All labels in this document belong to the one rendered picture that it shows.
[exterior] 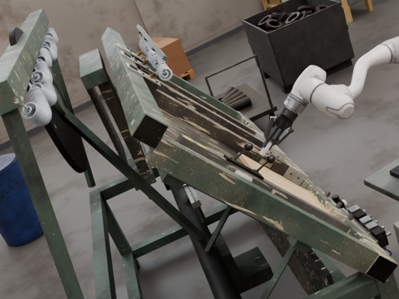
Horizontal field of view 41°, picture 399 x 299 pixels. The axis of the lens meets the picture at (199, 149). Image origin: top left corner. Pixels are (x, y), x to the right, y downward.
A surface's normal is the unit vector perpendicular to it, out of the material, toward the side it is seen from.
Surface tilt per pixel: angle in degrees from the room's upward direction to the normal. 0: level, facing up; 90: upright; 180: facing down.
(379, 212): 0
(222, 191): 90
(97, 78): 90
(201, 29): 90
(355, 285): 0
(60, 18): 90
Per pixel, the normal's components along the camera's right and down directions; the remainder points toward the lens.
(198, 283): -0.36, -0.84
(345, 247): 0.22, 0.35
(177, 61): 0.48, 0.20
